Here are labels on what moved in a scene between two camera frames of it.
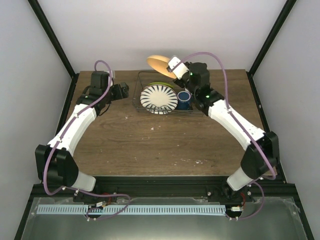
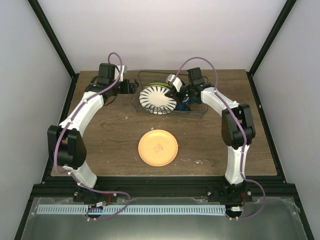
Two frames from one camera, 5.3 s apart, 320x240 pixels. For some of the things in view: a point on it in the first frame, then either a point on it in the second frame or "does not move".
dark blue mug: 184,101 does not move
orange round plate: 159,64 to 158,147
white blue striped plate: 159,99 does not move
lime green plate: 161,83 does not move
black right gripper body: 187,85 to 188,90
